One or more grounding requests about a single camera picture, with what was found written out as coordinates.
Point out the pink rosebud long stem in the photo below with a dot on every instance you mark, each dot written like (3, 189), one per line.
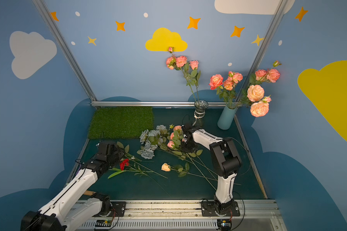
(195, 76)

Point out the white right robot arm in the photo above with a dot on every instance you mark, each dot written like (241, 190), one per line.
(226, 162)

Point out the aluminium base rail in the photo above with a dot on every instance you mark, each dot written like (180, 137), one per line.
(186, 215)

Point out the red carnation flower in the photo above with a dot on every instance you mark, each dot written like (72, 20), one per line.
(129, 165)

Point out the green artificial grass mat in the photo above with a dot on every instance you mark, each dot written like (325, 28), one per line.
(120, 122)

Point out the pile of pink roses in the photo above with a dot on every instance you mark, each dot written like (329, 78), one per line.
(199, 162)

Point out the peach rose stem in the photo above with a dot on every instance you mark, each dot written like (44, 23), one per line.
(181, 171)

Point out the pink rose trio spray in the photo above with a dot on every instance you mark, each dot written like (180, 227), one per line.
(181, 64)

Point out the single pink rose stem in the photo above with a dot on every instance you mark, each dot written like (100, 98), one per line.
(216, 84)

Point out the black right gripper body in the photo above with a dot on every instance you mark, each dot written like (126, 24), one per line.
(186, 144)

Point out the clear glass vase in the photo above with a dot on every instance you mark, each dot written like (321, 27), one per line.
(199, 113)

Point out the pale pink rose spray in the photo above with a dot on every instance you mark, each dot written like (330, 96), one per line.
(255, 99)

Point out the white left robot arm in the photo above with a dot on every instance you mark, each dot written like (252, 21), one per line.
(57, 215)

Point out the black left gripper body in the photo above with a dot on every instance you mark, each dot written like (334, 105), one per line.
(115, 151)

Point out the grey blue artificial flower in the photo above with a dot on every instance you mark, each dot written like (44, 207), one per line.
(153, 140)

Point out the salmon pink rose cluster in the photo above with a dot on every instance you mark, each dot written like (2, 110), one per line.
(229, 92)

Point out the light blue cylinder vase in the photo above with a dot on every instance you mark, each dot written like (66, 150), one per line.
(227, 117)

